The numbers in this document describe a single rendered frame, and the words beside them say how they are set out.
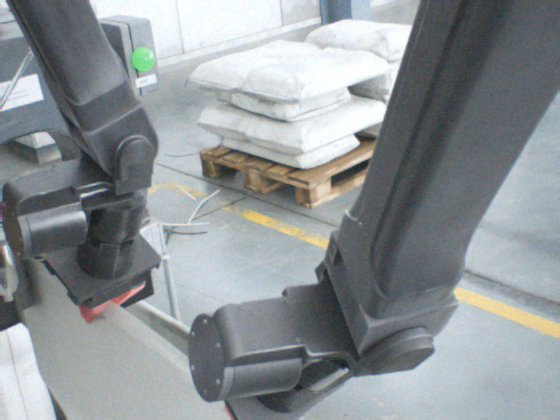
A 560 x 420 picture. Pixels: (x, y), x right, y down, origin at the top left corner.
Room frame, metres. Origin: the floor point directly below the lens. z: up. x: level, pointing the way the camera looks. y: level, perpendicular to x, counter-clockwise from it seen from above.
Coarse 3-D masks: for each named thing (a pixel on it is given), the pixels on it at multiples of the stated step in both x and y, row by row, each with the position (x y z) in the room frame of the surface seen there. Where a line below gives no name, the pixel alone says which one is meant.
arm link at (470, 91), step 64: (448, 0) 0.28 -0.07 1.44; (512, 0) 0.26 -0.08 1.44; (448, 64) 0.29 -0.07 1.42; (512, 64) 0.28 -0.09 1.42; (384, 128) 0.35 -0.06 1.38; (448, 128) 0.30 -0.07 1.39; (512, 128) 0.31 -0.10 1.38; (384, 192) 0.35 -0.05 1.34; (448, 192) 0.33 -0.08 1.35; (384, 256) 0.37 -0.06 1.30; (448, 256) 0.37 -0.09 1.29; (384, 320) 0.39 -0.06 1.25; (448, 320) 0.41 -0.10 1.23
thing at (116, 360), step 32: (32, 288) 0.90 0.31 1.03; (64, 288) 0.82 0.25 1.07; (32, 320) 0.92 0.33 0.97; (64, 320) 0.83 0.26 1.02; (96, 320) 0.76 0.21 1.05; (128, 320) 0.72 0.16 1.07; (64, 352) 0.85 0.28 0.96; (96, 352) 0.78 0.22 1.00; (128, 352) 0.71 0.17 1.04; (160, 352) 0.66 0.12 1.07; (64, 384) 0.87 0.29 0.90; (96, 384) 0.79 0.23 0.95; (128, 384) 0.72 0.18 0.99; (160, 384) 0.67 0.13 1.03; (192, 384) 0.62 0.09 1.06; (96, 416) 0.81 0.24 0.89; (128, 416) 0.73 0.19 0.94; (160, 416) 0.67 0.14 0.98; (192, 416) 0.62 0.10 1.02; (224, 416) 0.58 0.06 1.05
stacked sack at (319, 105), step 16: (224, 96) 3.94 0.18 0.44; (240, 96) 3.82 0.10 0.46; (256, 96) 3.72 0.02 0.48; (320, 96) 3.64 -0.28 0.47; (336, 96) 3.68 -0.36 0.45; (256, 112) 3.73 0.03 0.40; (272, 112) 3.58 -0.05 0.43; (288, 112) 3.52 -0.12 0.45; (304, 112) 3.55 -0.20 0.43; (320, 112) 3.61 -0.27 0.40
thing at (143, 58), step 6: (138, 48) 0.99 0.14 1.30; (144, 48) 0.99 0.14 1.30; (138, 54) 0.99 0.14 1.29; (144, 54) 0.99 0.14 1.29; (150, 54) 0.99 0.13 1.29; (132, 60) 0.99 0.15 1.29; (138, 60) 0.98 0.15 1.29; (144, 60) 0.98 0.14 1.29; (150, 60) 0.99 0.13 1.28; (138, 66) 0.98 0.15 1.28; (144, 66) 0.99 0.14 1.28; (150, 66) 0.99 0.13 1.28
